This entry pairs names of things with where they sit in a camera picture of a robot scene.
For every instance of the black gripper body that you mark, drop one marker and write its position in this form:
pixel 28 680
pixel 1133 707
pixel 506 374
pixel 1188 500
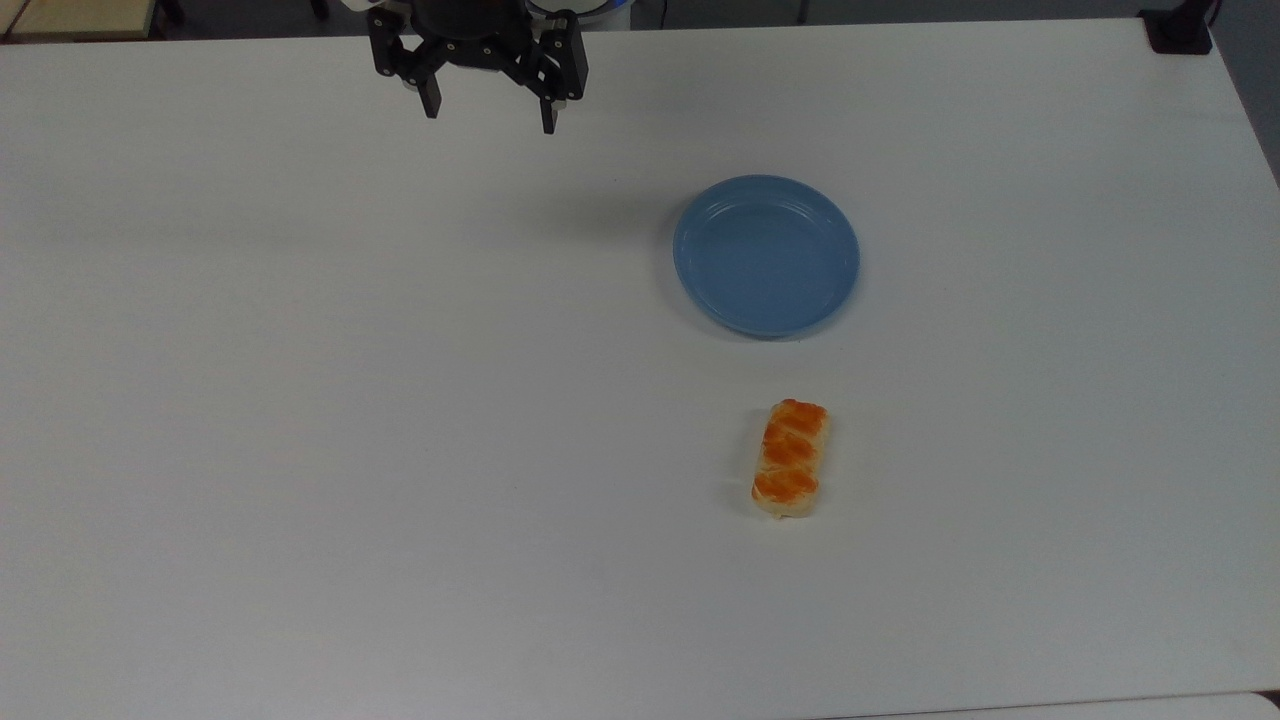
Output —
pixel 470 35

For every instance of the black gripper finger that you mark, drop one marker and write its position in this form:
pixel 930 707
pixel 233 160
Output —
pixel 565 60
pixel 420 75

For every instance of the orange glazed bread loaf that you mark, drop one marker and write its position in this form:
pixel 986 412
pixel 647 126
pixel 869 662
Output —
pixel 790 460

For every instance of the blue round plate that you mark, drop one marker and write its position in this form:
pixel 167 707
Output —
pixel 766 255

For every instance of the wooden table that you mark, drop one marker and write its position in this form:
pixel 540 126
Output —
pixel 80 15

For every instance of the adjacent white table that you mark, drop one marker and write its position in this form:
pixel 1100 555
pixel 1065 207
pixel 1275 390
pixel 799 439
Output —
pixel 1100 708

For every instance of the black camera stand base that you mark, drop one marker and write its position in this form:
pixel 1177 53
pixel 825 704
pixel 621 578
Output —
pixel 1180 35

